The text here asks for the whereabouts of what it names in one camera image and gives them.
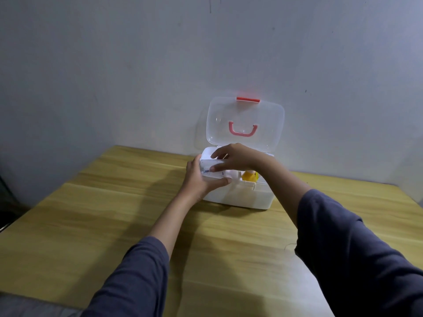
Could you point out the person's left hand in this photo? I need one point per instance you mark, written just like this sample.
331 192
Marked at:
195 186

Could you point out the person's right hand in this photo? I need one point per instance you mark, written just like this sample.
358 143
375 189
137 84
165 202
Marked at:
243 158

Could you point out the yellow medicine bottle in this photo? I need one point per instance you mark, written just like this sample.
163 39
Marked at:
249 176

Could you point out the white bandage roll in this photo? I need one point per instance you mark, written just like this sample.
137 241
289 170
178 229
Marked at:
206 166

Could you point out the white first aid box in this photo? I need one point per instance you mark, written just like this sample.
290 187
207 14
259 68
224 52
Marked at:
241 198

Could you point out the person's right forearm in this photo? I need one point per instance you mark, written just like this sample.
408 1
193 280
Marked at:
347 254

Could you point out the person's left forearm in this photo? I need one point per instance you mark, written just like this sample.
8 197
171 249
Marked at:
165 224

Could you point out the dark metal door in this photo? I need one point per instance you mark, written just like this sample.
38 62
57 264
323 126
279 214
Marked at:
6 207

